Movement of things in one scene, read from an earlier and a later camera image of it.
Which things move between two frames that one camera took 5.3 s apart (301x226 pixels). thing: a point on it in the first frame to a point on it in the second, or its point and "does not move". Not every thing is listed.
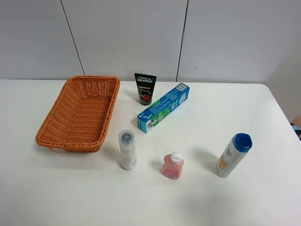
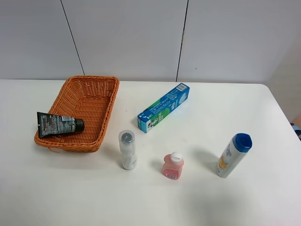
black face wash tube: x=146 y=84 to x=51 y=124
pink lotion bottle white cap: x=171 y=165 does not move
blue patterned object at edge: x=297 y=130 does not move
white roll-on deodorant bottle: x=127 y=144 does not move
